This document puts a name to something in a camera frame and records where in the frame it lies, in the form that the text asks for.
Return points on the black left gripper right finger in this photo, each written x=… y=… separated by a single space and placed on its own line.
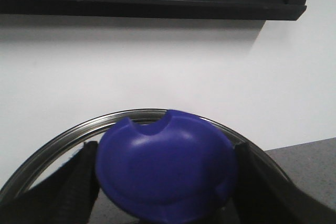
x=262 y=195

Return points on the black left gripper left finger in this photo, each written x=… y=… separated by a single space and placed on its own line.
x=66 y=196

